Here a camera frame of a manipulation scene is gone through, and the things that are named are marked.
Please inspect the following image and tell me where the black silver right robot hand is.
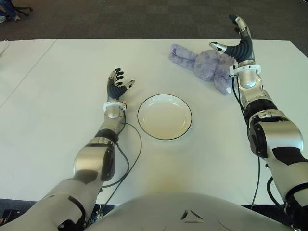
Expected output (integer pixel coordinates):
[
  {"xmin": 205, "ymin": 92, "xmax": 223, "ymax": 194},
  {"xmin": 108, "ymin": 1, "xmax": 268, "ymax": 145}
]
[{"xmin": 208, "ymin": 14, "xmax": 256, "ymax": 64}]

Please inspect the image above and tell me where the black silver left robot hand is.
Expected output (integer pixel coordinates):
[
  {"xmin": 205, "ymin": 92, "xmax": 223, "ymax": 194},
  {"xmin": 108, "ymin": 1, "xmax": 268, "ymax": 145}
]
[{"xmin": 106, "ymin": 68, "xmax": 136, "ymax": 103}]

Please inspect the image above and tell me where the purple plush bunny doll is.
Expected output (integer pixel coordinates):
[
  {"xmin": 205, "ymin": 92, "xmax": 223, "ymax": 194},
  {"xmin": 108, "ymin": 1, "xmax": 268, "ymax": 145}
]
[{"xmin": 167, "ymin": 43, "xmax": 238, "ymax": 97}]

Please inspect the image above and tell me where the white plate with black rim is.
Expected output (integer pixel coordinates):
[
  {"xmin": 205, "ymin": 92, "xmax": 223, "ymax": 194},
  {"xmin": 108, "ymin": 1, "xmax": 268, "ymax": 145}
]
[{"xmin": 137, "ymin": 93, "xmax": 193, "ymax": 141}]

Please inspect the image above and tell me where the black office chair base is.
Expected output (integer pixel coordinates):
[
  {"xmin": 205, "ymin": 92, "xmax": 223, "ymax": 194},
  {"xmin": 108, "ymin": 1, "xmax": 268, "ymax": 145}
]
[{"xmin": 13, "ymin": 0, "xmax": 33, "ymax": 17}]

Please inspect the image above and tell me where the person in jeans and sneakers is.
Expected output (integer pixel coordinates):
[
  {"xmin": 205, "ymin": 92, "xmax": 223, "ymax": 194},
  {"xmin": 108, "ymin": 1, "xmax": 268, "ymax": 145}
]
[{"xmin": 0, "ymin": 0, "xmax": 21, "ymax": 24}]

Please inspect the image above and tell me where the silver robot torso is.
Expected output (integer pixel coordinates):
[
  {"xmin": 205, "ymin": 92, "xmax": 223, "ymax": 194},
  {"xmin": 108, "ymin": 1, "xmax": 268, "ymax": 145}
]
[{"xmin": 84, "ymin": 192, "xmax": 296, "ymax": 231}]

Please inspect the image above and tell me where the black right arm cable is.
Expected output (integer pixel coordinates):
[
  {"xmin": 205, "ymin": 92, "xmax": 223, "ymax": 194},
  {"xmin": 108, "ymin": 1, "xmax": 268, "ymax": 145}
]
[{"xmin": 231, "ymin": 74, "xmax": 289, "ymax": 210}]

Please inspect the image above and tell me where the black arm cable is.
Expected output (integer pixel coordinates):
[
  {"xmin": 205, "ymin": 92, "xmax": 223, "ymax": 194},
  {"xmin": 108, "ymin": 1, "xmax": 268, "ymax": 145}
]
[
  {"xmin": 231, "ymin": 74, "xmax": 289, "ymax": 210},
  {"xmin": 96, "ymin": 113, "xmax": 143, "ymax": 210}
]

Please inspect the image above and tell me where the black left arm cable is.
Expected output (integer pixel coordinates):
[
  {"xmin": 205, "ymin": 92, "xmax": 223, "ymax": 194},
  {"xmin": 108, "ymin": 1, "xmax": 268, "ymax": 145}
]
[{"xmin": 96, "ymin": 113, "xmax": 143, "ymax": 210}]

